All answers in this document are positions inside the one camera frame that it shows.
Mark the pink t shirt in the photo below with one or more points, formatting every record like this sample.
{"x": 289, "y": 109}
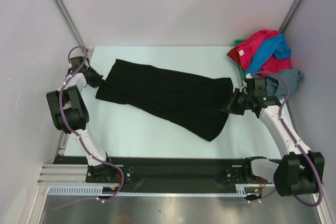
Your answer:
{"x": 242, "y": 53}

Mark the blue t shirt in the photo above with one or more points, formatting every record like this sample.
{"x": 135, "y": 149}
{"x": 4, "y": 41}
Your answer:
{"x": 272, "y": 55}

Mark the grey t shirt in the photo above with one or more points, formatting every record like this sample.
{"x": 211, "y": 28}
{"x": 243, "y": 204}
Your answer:
{"x": 276, "y": 84}

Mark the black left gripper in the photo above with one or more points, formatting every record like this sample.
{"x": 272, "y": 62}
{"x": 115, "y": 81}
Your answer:
{"x": 98, "y": 77}

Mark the aluminium frame rail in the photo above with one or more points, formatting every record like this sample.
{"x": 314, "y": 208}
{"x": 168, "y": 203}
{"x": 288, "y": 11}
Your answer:
{"x": 60, "y": 174}

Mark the black t shirt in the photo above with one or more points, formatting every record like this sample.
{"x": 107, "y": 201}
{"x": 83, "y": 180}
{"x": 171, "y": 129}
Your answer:
{"x": 191, "y": 101}

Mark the white slotted cable duct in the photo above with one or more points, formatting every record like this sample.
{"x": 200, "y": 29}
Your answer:
{"x": 106, "y": 191}

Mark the right aluminium corner post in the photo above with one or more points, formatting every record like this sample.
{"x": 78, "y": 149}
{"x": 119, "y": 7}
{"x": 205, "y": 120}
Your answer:
{"x": 290, "y": 15}

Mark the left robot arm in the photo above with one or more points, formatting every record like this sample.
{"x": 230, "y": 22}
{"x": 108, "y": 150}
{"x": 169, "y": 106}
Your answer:
{"x": 70, "y": 114}

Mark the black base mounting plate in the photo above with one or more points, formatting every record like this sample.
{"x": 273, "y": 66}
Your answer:
{"x": 182, "y": 176}

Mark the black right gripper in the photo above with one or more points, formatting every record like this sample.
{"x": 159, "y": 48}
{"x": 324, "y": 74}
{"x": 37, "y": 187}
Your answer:
{"x": 231, "y": 105}

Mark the green plastic bin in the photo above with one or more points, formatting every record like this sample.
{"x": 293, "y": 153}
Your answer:
{"x": 240, "y": 70}

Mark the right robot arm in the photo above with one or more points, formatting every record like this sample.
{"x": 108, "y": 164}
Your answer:
{"x": 300, "y": 170}

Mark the left aluminium corner post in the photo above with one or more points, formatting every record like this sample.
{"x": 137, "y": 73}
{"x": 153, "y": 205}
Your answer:
{"x": 60, "y": 5}

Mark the aluminium corner post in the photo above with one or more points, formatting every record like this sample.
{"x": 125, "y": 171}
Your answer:
{"x": 60, "y": 5}
{"x": 290, "y": 15}

